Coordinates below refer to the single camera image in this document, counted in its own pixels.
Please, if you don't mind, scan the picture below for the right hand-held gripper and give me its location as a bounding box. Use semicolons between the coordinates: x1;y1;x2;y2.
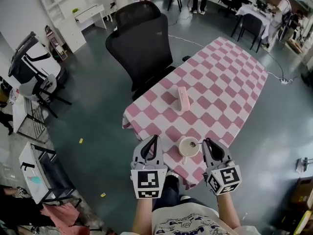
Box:
201;137;243;196

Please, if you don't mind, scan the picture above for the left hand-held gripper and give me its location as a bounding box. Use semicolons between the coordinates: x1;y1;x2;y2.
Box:
130;134;169;200

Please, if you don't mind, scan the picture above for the white cup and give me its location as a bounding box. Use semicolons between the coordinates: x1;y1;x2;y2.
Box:
178;136;201;165

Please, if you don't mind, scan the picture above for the person's left forearm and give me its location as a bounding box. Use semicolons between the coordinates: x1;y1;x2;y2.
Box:
132;197;154;234

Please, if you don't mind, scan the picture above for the person's right forearm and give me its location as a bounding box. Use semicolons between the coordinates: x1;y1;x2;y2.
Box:
216;191;242;230

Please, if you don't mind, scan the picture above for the person's dark jeans leg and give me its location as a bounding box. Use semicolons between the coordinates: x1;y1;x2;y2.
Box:
152;174;197;212

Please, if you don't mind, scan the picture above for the pink oblong case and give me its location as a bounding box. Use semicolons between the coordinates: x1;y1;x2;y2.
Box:
176;86;190;113

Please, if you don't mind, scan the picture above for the person's printed white shirt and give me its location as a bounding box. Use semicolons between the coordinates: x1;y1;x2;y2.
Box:
151;202;260;235

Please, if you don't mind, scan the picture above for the pink checkered tablecloth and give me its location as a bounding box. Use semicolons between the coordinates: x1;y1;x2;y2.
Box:
122;36;269;191

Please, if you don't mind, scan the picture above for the cardboard box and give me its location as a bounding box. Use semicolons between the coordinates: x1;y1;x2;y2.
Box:
289;176;313;211

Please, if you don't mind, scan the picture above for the pink cloth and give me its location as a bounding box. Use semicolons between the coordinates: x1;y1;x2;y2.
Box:
40;202;90;235

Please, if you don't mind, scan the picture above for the black tripod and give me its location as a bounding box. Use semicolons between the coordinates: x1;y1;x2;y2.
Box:
33;70;73;119

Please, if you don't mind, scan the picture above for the black mesh office chair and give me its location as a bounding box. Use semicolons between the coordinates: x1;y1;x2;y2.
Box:
105;0;192;102

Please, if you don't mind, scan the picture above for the grey padded chair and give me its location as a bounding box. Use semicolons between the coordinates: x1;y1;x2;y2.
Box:
19;73;59;103

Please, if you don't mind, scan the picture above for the white side table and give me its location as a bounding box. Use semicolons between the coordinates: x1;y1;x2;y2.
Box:
12;95;47;141

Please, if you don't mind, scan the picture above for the black plain chair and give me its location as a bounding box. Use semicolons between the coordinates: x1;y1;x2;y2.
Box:
230;13;267;53

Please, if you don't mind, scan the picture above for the table with white cloth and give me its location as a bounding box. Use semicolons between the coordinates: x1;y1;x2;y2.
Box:
235;4;272;39

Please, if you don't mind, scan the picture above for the black and white machine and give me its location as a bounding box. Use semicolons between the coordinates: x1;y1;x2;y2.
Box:
8;31;69;83

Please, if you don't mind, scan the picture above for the white drawer desk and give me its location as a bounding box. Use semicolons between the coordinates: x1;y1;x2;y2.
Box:
74;3;108;32

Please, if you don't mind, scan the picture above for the white shelf cabinet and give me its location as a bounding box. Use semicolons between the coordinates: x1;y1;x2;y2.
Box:
37;0;88;54

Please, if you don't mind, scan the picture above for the white table with black frame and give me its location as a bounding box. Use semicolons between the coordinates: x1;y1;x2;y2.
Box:
18;141;76;205

